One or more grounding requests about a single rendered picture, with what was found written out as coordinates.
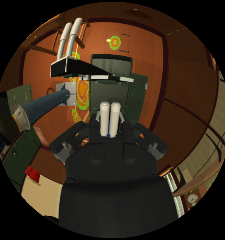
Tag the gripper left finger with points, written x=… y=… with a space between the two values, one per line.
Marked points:
x=67 y=137

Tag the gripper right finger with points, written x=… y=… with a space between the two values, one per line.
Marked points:
x=150 y=139

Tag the pink flat pad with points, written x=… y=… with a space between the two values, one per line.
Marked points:
x=38 y=135

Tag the green metal cabinet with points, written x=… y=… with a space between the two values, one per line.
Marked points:
x=22 y=153
x=20 y=93

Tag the red flag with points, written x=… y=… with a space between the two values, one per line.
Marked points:
x=33 y=173

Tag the window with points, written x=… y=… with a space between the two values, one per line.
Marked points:
x=175 y=195

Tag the wooden board with dials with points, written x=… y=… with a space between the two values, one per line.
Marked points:
x=192 y=200

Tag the brown wooden table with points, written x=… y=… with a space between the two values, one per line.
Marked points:
x=47 y=37

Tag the floor hatch with black hinges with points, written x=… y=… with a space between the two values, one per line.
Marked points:
x=117 y=41

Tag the brown round disc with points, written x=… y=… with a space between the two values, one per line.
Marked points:
x=137 y=13

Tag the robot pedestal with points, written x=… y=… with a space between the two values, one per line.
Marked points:
x=47 y=105

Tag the dark green frame base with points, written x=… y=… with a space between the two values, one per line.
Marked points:
x=112 y=90

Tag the wooden wall shelf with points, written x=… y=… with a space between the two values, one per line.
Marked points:
x=202 y=174

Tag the black lever frame body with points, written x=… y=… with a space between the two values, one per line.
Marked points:
x=77 y=67

